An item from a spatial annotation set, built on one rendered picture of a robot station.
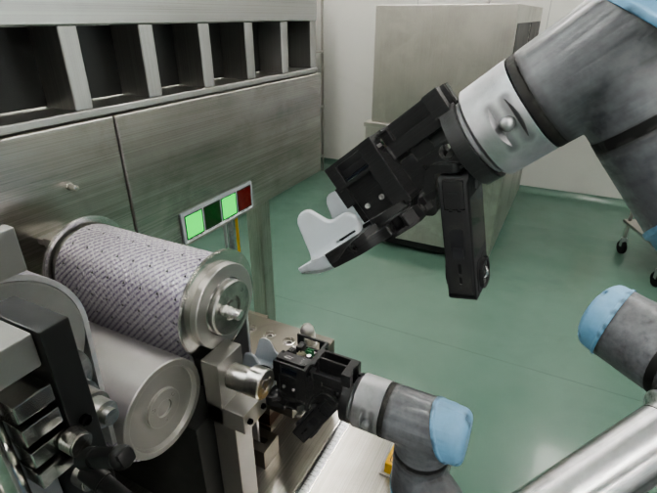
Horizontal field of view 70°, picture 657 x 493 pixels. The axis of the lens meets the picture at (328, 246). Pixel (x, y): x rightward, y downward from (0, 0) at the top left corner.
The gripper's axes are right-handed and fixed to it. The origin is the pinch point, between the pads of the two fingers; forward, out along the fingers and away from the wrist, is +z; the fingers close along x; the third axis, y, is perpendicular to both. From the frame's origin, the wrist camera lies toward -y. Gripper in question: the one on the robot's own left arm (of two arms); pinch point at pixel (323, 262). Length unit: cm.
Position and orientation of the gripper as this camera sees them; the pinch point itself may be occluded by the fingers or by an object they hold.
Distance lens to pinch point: 48.6
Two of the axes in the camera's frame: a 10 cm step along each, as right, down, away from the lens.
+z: -6.8, 4.2, 6.0
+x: -4.6, 3.9, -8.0
